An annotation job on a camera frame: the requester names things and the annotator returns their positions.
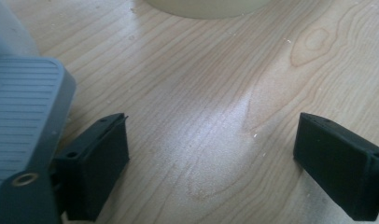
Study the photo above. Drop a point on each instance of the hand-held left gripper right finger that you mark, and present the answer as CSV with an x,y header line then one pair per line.
x,y
337,168

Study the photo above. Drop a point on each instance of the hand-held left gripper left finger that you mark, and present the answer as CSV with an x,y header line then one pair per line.
x,y
91,174

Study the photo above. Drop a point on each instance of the gray pedal trash bin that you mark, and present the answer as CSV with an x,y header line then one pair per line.
x,y
19,118

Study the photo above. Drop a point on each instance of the cream strainer bucket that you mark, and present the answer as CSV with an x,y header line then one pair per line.
x,y
206,7

